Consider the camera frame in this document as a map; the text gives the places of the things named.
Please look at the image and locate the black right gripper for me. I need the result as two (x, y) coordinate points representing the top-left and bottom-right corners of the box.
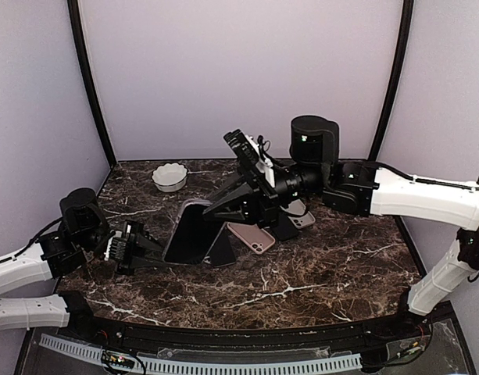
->
(198, 163), (327, 230)

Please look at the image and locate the pink phone case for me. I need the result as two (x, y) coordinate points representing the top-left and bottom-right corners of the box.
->
(227, 223), (276, 255)

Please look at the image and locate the white phone case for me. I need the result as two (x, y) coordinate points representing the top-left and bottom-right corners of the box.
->
(283, 199), (316, 230)

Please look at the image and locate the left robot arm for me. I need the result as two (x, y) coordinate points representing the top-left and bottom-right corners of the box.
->
(0, 187), (163, 341)

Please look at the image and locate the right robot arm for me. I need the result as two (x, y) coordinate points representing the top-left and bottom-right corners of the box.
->
(203, 115), (479, 339)

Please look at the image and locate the white scalloped bowl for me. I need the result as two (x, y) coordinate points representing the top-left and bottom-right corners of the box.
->
(152, 162), (188, 193)

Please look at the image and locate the small circuit board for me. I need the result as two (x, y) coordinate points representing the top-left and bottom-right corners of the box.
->
(100, 351), (135, 370)

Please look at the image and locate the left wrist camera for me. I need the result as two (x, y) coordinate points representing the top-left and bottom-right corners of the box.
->
(104, 230), (129, 263)

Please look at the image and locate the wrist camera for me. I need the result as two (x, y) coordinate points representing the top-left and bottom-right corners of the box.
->
(223, 129), (275, 188)
(104, 230), (129, 263)

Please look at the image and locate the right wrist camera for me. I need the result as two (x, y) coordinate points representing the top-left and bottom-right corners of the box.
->
(223, 129), (275, 188)

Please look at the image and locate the black front rail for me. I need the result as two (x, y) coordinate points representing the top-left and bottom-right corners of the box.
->
(58, 316), (428, 352)

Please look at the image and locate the white slotted cable duct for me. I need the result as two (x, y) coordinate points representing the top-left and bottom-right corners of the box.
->
(39, 334), (363, 374)

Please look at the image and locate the left black frame post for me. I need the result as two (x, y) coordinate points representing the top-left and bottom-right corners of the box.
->
(66, 0), (117, 169)

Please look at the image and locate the black frame post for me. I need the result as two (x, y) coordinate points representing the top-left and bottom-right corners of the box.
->
(66, 0), (117, 169)
(367, 0), (414, 162)

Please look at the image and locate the right black frame post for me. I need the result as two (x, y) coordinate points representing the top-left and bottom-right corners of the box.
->
(367, 0), (414, 162)

